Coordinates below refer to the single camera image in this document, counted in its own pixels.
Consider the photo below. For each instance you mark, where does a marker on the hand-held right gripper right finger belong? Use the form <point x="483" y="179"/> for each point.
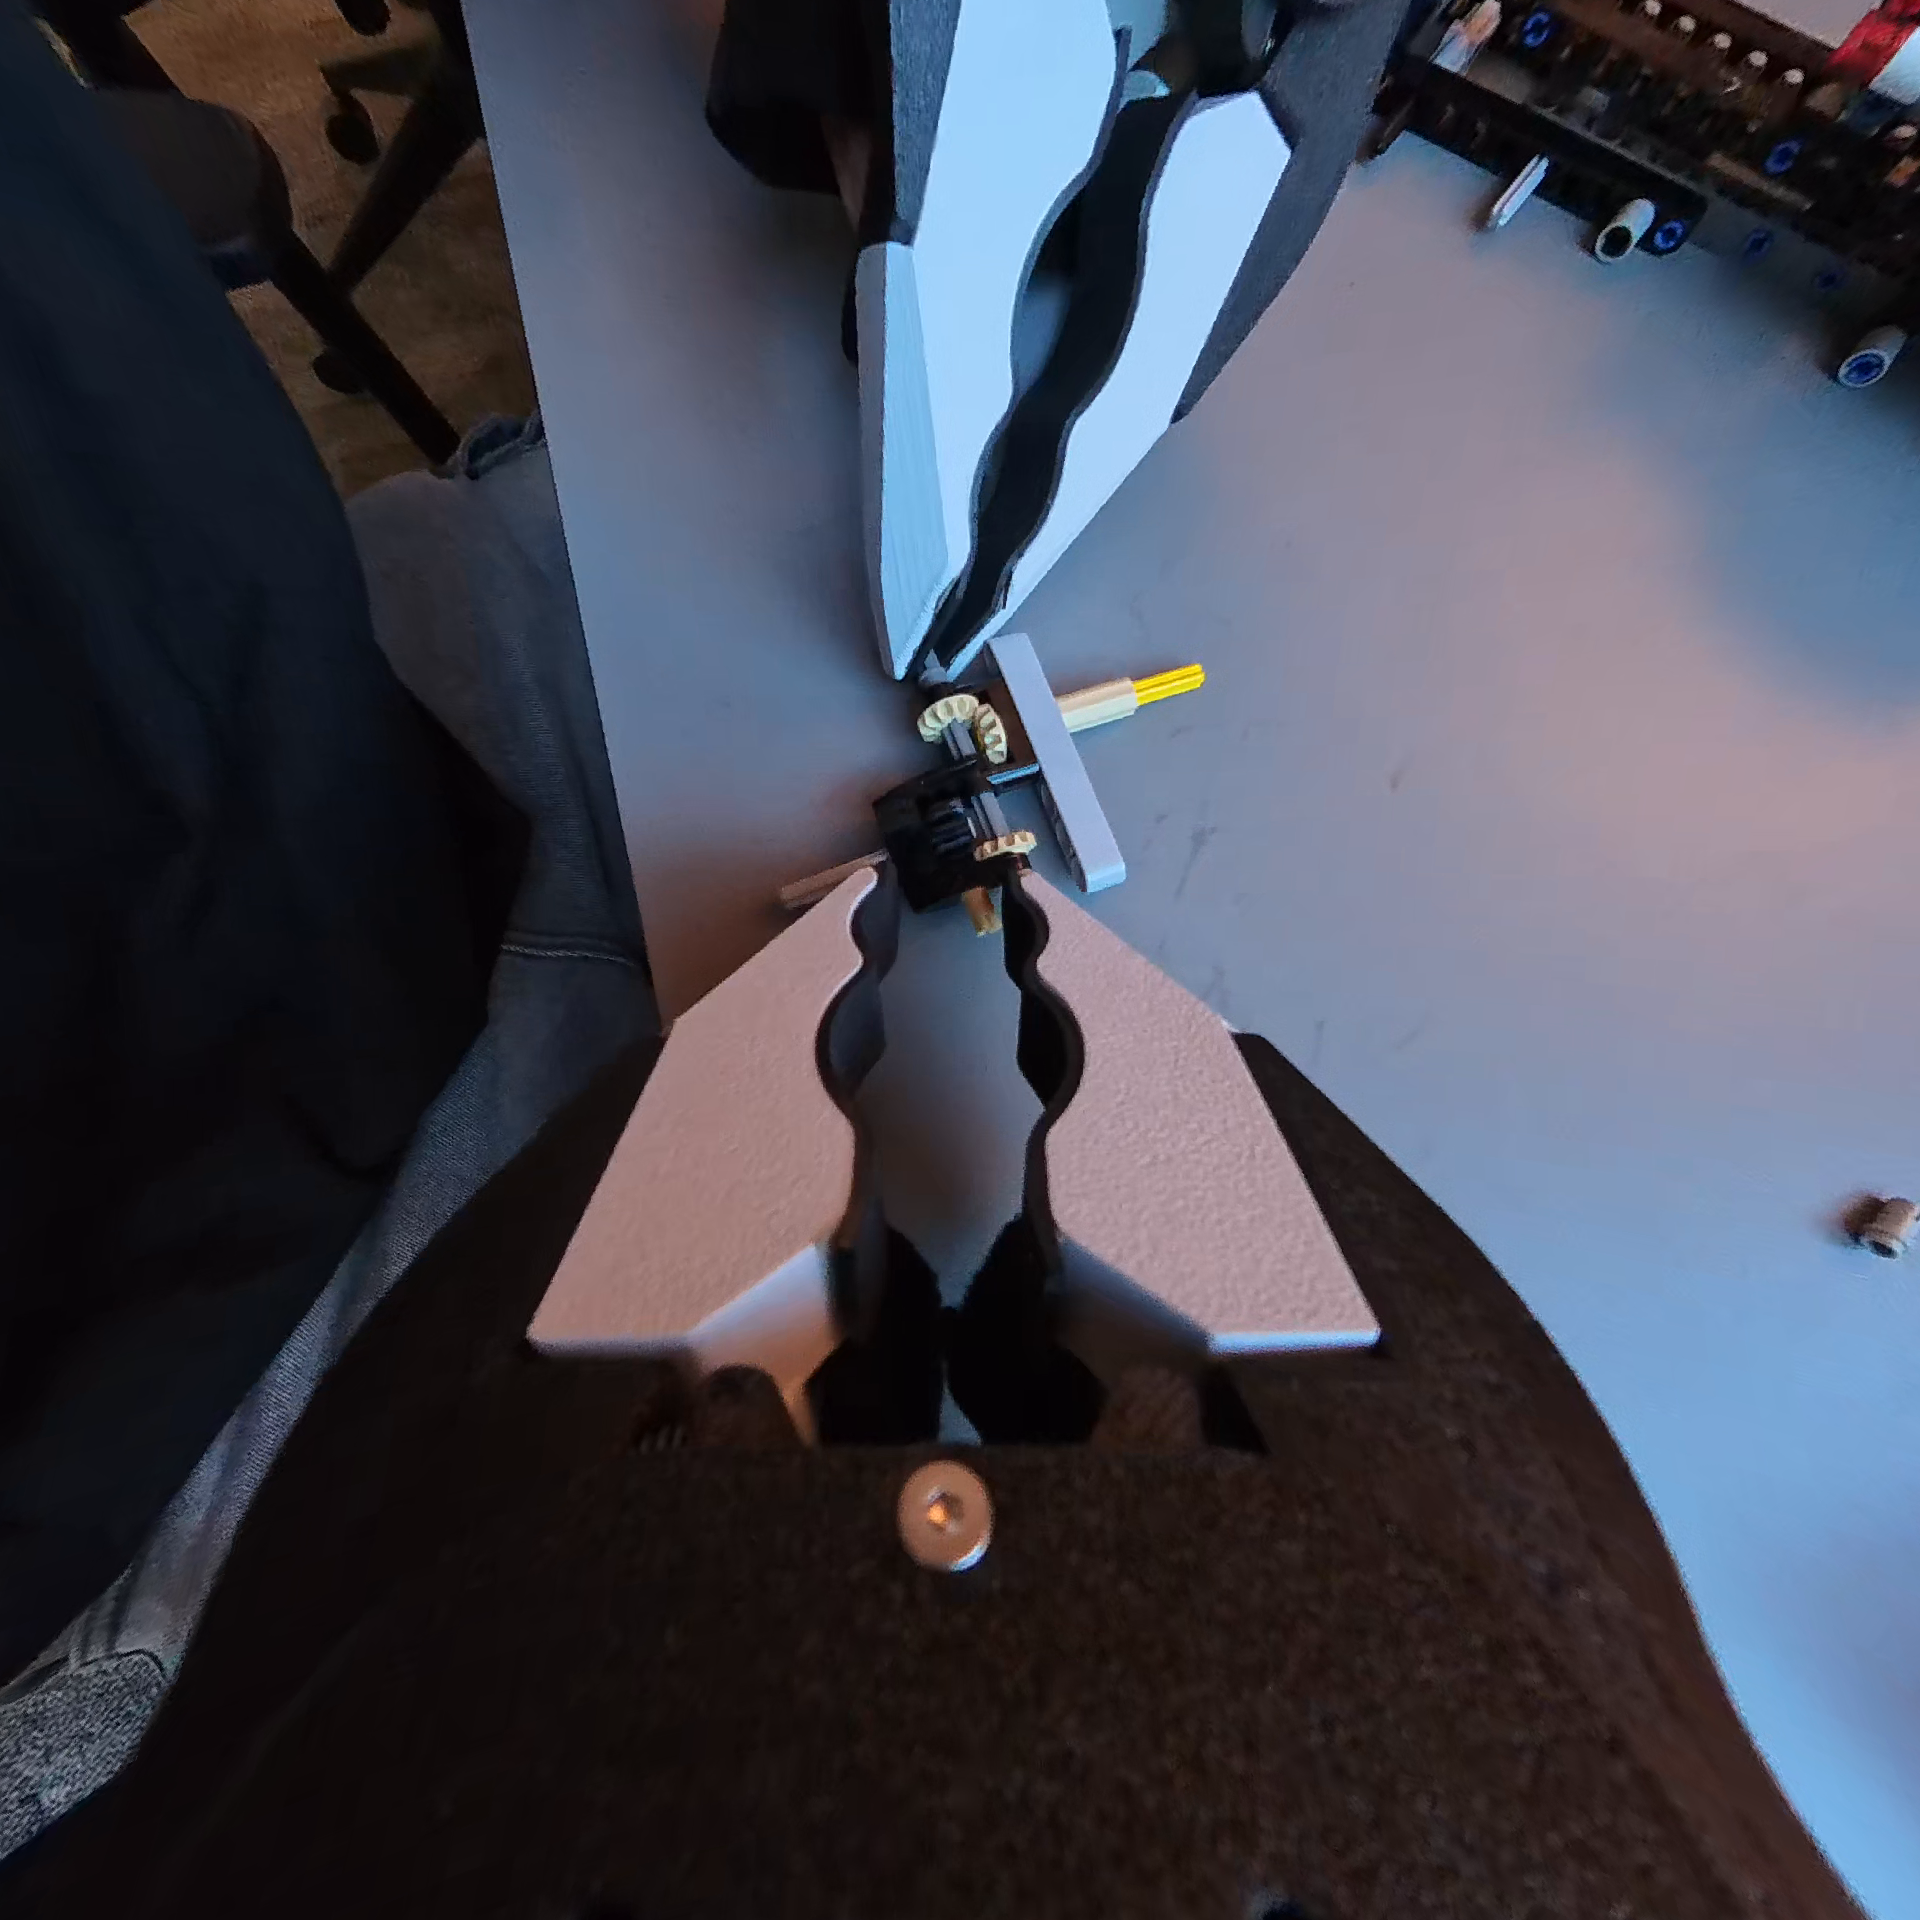
<point x="1201" y="1185"/>

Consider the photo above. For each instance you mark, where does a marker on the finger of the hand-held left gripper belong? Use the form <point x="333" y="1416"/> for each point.
<point x="1185" y="254"/>
<point x="991" y="148"/>

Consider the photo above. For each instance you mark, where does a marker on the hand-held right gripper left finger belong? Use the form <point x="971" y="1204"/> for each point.
<point x="704" y="1185"/>

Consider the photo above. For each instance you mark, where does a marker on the small lego gear assembly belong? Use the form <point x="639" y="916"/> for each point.
<point x="1065" y="764"/>

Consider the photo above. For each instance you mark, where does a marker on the white lego truck model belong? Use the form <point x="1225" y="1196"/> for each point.
<point x="1651" y="90"/>

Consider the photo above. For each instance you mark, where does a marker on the grey lego bush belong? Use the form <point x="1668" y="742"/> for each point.
<point x="1883" y="1223"/>

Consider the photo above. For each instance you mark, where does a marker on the person's grey jeans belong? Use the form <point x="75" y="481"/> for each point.
<point x="495" y="780"/>

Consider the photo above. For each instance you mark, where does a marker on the black chair base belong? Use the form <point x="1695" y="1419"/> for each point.
<point x="359" y="348"/>

